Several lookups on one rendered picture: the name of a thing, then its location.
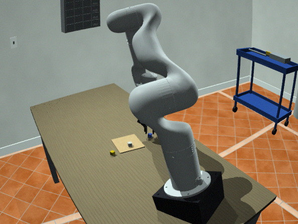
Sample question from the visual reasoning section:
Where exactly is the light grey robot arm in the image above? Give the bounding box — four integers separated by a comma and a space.
106, 3, 211, 198

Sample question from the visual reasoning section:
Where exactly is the tan mat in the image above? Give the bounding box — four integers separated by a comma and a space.
111, 134, 145, 153

